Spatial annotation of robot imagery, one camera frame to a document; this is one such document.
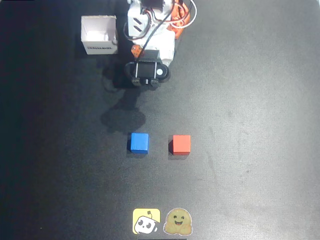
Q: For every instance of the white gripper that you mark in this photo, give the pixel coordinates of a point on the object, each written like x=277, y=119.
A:
x=145, y=69

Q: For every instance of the red cube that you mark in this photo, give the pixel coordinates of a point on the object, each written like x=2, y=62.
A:
x=181, y=144

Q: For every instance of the orange and white robot arm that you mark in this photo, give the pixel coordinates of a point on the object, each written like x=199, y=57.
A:
x=131, y=16

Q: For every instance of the blue cube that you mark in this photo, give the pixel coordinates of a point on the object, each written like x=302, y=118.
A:
x=139, y=142

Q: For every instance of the white cardboard box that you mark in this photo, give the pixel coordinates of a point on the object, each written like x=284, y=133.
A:
x=98, y=32

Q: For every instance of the yellow robot sticker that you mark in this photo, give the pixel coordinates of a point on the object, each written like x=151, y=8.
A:
x=146, y=221

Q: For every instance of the hugging face sticker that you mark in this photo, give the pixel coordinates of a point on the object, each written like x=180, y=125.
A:
x=178, y=222

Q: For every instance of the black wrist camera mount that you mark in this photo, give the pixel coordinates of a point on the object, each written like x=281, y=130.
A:
x=146, y=70

